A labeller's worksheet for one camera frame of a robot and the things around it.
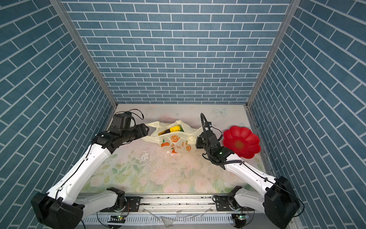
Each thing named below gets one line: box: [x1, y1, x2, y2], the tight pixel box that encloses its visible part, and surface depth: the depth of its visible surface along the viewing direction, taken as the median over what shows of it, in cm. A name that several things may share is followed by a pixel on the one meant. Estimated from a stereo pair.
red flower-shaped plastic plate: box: [223, 125, 262, 159], surface depth 102 cm
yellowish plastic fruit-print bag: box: [141, 119, 205, 154], surface depth 85 cm
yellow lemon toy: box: [169, 125, 181, 133], surface depth 96 cm
